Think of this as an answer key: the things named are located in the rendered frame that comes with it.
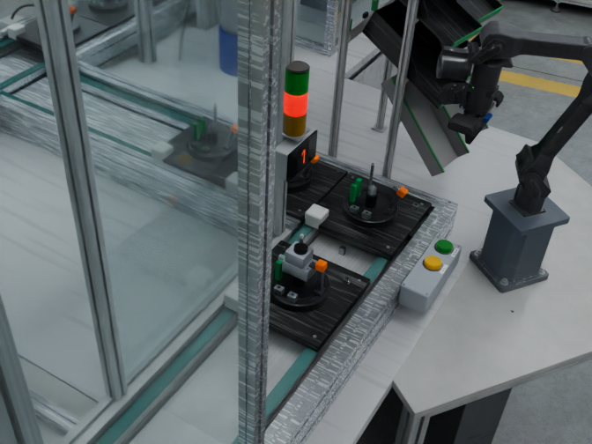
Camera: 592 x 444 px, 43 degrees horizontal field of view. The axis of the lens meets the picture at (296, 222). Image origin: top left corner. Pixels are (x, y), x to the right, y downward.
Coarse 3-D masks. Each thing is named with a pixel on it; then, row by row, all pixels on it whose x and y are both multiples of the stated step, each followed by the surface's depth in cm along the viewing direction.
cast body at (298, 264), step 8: (288, 248) 158; (296, 248) 156; (304, 248) 156; (312, 248) 158; (280, 256) 161; (288, 256) 157; (296, 256) 156; (304, 256) 156; (312, 256) 159; (288, 264) 159; (296, 264) 157; (304, 264) 157; (288, 272) 160; (296, 272) 159; (304, 272) 157; (312, 272) 159; (304, 280) 159
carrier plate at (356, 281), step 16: (272, 256) 172; (336, 272) 169; (352, 272) 170; (336, 288) 165; (352, 288) 166; (272, 304) 161; (336, 304) 162; (352, 304) 163; (272, 320) 157; (288, 320) 157; (304, 320) 158; (320, 320) 158; (336, 320) 158; (288, 336) 156; (304, 336) 154; (320, 336) 154
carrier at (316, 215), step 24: (336, 192) 193; (360, 192) 190; (384, 192) 190; (312, 216) 182; (336, 216) 185; (360, 216) 183; (384, 216) 183; (408, 216) 186; (360, 240) 178; (384, 240) 179
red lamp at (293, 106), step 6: (288, 96) 153; (294, 96) 153; (300, 96) 153; (306, 96) 154; (288, 102) 154; (294, 102) 153; (300, 102) 154; (306, 102) 155; (288, 108) 155; (294, 108) 154; (300, 108) 155; (306, 108) 156; (288, 114) 156; (294, 114) 155; (300, 114) 155
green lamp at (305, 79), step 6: (288, 72) 150; (306, 72) 150; (288, 78) 151; (294, 78) 150; (300, 78) 150; (306, 78) 151; (288, 84) 151; (294, 84) 151; (300, 84) 151; (306, 84) 152; (288, 90) 152; (294, 90) 152; (300, 90) 152; (306, 90) 153
